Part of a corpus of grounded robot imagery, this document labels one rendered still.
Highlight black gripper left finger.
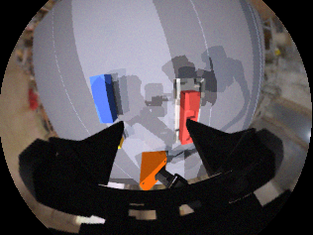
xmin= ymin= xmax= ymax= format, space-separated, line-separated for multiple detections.
xmin=49 ymin=121 xmax=125 ymax=185

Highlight dark red bar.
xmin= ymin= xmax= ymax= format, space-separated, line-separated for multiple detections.
xmin=179 ymin=89 xmax=201 ymax=145

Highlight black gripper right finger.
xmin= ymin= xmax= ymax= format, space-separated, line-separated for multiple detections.
xmin=185 ymin=118 xmax=256 ymax=177

